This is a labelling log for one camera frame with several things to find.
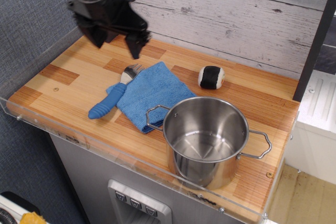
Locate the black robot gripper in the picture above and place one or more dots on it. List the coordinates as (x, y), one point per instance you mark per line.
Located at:
(95, 17)

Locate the blue handled metal spork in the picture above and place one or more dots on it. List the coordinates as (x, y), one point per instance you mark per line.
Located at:
(108, 103)

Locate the blue cloth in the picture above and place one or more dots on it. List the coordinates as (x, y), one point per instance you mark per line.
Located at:
(155, 85)

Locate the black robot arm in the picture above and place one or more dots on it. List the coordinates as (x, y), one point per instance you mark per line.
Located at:
(102, 20)

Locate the black white sushi toy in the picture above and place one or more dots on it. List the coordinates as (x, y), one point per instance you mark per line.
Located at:
(211, 77)

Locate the stainless steel pot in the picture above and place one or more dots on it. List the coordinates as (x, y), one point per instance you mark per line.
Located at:
(205, 138)

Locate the grey toy kitchen cabinet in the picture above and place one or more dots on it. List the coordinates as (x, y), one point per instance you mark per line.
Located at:
(90, 171)

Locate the silver dispenser button panel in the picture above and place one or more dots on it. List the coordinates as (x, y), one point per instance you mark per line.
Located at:
(132, 206)

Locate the white side counter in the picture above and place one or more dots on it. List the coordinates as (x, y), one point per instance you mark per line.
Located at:
(311, 147)

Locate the dark left upright post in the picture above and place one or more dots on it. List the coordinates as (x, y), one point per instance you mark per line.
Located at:
(110, 36)

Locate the dark upright post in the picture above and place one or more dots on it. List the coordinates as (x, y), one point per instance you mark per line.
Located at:
(110, 36)
(313, 54)

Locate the dark right upright post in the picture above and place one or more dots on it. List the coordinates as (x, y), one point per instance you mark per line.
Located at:
(313, 54)

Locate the clear acrylic guard rail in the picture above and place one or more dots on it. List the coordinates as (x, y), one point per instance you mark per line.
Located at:
(55, 91)

